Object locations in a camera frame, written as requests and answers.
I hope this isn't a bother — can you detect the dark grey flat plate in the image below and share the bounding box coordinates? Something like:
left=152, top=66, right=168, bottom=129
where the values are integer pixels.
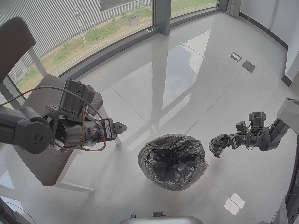
left=242, top=60, right=255, bottom=73

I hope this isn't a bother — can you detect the black plastic bag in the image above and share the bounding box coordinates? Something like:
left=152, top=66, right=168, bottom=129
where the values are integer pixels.
left=138, top=134, right=209, bottom=191

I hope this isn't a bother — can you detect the black plastic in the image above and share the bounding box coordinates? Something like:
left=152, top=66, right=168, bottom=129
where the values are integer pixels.
left=209, top=134, right=231, bottom=159

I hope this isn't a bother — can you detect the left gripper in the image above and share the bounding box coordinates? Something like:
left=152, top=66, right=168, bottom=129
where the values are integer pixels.
left=55, top=118, right=128, bottom=149

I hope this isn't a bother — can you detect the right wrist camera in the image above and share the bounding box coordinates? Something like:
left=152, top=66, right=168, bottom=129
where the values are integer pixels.
left=235, top=121, right=248, bottom=135

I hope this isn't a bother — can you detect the brown chair with white legs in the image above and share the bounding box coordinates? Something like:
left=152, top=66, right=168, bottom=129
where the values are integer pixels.
left=0, top=16, right=122, bottom=194

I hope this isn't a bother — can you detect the window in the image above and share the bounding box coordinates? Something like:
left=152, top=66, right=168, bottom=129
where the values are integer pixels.
left=0, top=0, right=228, bottom=146

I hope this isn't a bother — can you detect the black cable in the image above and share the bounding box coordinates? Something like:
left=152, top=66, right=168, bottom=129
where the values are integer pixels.
left=0, top=86, right=104, bottom=123
left=4, top=202, right=36, bottom=224

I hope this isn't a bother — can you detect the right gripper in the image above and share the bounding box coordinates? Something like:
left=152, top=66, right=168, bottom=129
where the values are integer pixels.
left=230, top=132, right=252, bottom=150

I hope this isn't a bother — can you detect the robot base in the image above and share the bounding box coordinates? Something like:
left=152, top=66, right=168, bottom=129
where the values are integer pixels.
left=118, top=211, right=205, bottom=224

